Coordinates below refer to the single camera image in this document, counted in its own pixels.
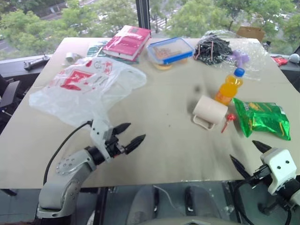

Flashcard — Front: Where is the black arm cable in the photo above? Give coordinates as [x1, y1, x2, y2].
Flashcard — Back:
[43, 120, 93, 188]
[231, 174, 267, 225]

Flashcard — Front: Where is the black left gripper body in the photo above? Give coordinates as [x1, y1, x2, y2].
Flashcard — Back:
[105, 133, 128, 159]

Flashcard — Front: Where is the red hardcover book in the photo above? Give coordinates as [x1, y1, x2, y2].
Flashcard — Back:
[102, 25, 151, 62]

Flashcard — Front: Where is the green white booklet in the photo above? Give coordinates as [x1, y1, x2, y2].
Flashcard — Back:
[86, 40, 111, 58]

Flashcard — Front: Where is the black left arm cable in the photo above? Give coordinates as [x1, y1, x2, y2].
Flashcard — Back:
[43, 120, 93, 188]

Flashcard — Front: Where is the beige mug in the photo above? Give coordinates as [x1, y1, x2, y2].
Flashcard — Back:
[192, 95, 229, 131]

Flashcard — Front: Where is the red packet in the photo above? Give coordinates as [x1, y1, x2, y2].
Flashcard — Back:
[272, 57, 289, 67]

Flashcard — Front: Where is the small white tape roll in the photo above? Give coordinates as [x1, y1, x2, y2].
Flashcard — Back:
[65, 52, 83, 65]

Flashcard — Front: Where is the purple toy figure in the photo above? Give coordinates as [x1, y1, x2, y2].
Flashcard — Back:
[230, 50, 249, 67]

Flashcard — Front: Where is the black tangled bundle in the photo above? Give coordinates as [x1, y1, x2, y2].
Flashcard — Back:
[194, 37, 233, 66]

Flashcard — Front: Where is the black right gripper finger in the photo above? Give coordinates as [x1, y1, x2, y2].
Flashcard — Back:
[252, 140, 273, 154]
[229, 154, 253, 180]

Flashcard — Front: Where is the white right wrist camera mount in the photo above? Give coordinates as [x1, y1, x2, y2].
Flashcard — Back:
[260, 147, 297, 195]

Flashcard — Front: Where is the white red-printed plastic bag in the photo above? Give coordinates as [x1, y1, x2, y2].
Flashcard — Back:
[28, 57, 147, 128]

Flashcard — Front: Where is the black office chair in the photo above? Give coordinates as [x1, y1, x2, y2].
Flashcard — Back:
[0, 74, 22, 109]

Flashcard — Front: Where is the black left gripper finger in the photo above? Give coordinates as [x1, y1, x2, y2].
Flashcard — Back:
[112, 122, 132, 136]
[124, 134, 147, 155]

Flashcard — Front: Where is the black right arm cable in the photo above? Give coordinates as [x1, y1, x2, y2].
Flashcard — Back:
[231, 174, 267, 225]

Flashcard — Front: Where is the thin white cable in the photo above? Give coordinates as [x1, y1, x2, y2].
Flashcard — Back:
[153, 184, 180, 213]

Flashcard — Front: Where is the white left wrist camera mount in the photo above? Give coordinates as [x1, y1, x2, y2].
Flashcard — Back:
[90, 119, 116, 163]

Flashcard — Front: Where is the blue-rimmed clear food container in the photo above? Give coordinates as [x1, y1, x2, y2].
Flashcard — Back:
[146, 37, 196, 65]

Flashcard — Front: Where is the black tool on sill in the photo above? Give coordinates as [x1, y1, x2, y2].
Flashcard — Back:
[23, 54, 50, 71]

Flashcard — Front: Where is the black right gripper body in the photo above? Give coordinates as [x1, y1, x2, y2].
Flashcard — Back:
[251, 164, 273, 187]

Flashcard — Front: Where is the round wooden coaster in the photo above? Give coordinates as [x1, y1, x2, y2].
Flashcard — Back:
[154, 61, 174, 71]

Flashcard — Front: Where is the green snack bag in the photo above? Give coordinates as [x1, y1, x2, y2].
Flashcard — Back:
[232, 97, 292, 142]

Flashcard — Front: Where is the orange juice bottle blue cap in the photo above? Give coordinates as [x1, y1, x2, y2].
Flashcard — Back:
[215, 67, 246, 106]

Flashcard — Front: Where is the red lollipop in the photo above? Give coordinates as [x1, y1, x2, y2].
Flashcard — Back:
[220, 113, 236, 134]

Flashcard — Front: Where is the black window frame post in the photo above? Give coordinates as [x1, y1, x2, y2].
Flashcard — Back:
[135, 0, 151, 31]

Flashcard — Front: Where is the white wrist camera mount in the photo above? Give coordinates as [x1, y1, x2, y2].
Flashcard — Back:
[90, 119, 116, 163]
[260, 147, 297, 195]

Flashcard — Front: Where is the clear crinkled plastic bag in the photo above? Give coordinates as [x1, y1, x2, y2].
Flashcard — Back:
[193, 30, 270, 82]

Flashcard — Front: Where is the brown cardboard box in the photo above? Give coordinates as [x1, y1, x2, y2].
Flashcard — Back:
[236, 26, 266, 43]

